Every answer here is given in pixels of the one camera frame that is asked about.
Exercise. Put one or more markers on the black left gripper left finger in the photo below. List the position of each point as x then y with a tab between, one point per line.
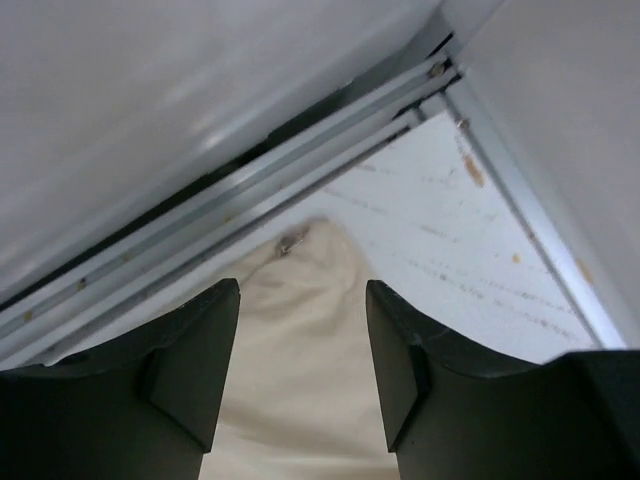
143	405

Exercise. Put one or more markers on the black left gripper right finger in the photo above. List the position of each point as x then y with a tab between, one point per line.
455	409

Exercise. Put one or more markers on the beige trousers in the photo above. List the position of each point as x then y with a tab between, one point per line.
300	399

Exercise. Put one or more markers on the aluminium frame rail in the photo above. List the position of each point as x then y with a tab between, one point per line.
417	174

